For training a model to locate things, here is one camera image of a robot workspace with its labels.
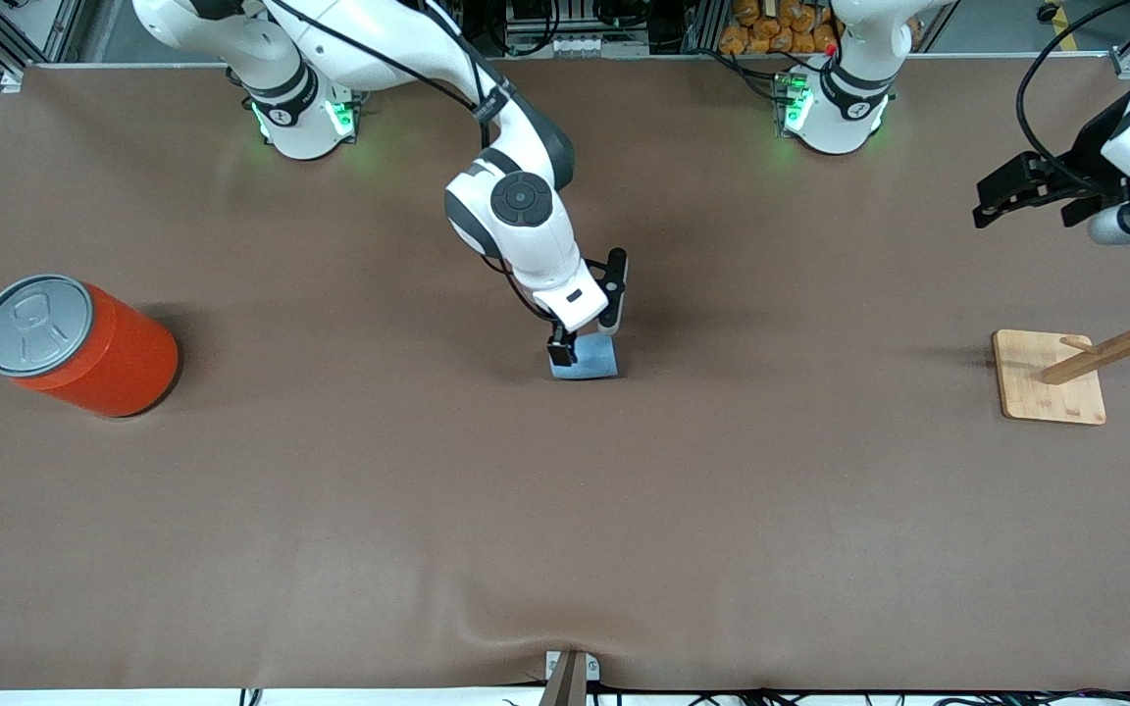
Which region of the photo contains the blue cup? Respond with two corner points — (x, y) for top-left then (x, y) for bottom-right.
(547, 331), (619, 382)

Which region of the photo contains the red can with grey lid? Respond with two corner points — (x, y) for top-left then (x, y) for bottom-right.
(0, 274), (180, 420)

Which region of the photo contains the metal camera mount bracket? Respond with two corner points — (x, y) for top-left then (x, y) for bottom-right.
(538, 649), (601, 706)

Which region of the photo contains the white power strip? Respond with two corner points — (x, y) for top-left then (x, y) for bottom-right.
(504, 34), (650, 58)

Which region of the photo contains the pile of orange round items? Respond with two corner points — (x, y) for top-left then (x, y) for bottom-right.
(719, 0), (839, 56)

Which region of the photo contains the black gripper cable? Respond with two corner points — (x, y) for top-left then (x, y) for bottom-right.
(1015, 0), (1130, 192)

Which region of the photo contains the wooden mug tree stand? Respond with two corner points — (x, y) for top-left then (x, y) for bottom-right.
(992, 263), (1130, 427)

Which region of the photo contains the brown table cover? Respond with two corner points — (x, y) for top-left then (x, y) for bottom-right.
(0, 57), (1130, 693)

